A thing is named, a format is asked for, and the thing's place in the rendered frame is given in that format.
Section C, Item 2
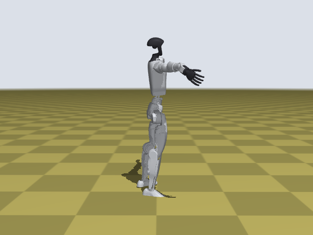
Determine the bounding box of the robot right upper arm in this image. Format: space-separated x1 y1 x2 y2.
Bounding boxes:
153 62 173 73

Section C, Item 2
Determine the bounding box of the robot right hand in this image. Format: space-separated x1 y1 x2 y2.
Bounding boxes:
182 65 204 86

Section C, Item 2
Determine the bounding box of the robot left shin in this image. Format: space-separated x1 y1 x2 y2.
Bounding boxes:
141 151 149 182

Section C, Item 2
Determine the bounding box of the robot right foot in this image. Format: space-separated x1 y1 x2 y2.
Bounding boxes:
142 188 165 197

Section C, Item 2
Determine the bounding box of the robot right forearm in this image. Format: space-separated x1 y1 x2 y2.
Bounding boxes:
167 62 185 73

